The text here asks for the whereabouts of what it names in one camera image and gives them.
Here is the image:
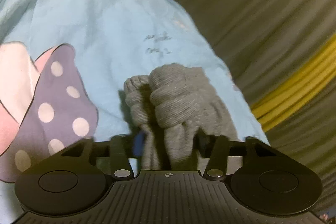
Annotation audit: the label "yellow curtain panel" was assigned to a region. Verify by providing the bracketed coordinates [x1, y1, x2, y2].
[252, 35, 335, 132]

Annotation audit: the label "olive grey curtain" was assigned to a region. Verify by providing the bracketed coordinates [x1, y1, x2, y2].
[177, 0, 335, 210]

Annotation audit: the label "grey knit pants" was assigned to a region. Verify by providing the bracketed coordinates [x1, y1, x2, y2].
[123, 64, 239, 171]

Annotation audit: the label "light blue cartoon bedsheet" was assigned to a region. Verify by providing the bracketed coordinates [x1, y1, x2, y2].
[0, 0, 271, 219]

